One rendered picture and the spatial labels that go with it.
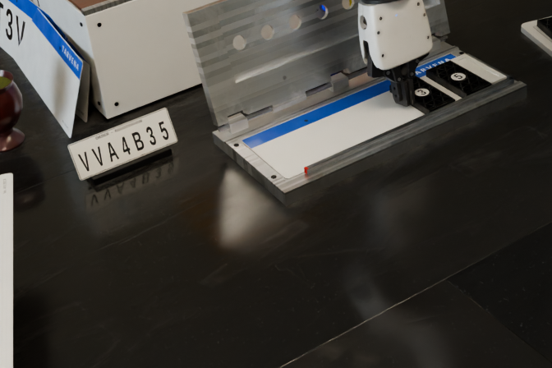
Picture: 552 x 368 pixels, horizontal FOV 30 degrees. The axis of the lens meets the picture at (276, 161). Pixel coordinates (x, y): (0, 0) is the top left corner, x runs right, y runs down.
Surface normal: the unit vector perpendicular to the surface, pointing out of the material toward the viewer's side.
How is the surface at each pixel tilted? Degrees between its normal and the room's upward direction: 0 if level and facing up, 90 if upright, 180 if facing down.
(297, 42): 74
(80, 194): 0
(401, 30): 78
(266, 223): 0
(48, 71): 69
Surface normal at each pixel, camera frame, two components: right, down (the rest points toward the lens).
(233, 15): 0.48, 0.18
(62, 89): -0.86, 0.01
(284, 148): -0.10, -0.82
